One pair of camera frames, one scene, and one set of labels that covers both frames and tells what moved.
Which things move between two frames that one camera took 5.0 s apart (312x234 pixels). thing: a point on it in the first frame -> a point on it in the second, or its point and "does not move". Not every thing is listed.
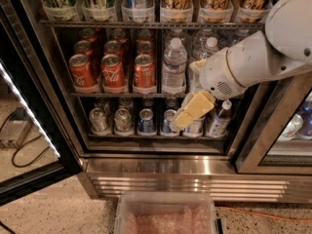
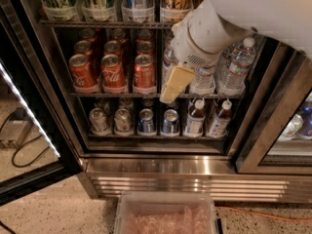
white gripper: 216,75 -> 187,52
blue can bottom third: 146,122 does not move
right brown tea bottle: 219,126 does not move
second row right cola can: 145,48 does not move
